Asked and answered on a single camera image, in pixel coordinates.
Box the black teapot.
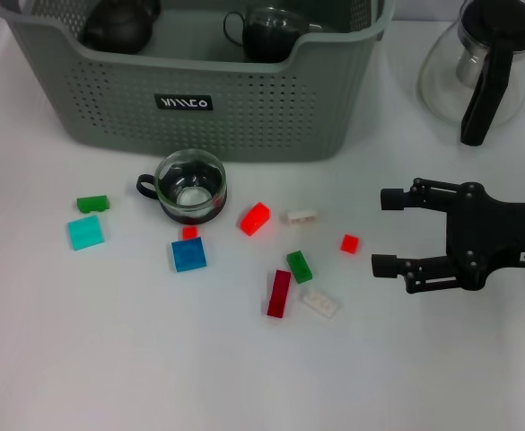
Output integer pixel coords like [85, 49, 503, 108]
[81, 0, 161, 54]

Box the white hollow brick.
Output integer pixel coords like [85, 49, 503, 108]
[282, 208, 320, 228]

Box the green sloped brick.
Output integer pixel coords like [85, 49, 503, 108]
[75, 194, 111, 215]

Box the dark red long brick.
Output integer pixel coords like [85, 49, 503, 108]
[266, 268, 293, 319]

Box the glass pitcher with black handle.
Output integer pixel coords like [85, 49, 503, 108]
[416, 0, 525, 147]

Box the grey perforated storage bin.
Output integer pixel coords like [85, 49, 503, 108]
[0, 0, 398, 163]

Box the cyan sloped brick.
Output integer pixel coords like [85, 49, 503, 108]
[67, 214, 106, 251]

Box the white flat studded plate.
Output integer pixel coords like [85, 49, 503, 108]
[298, 286, 340, 320]

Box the green studded brick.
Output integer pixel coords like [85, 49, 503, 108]
[286, 250, 314, 285]

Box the blue square brick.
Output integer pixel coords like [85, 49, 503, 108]
[171, 237, 210, 273]

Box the orange-red sloped brick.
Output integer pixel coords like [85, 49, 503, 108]
[238, 201, 272, 236]

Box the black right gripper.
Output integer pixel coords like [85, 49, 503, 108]
[371, 177, 525, 295]

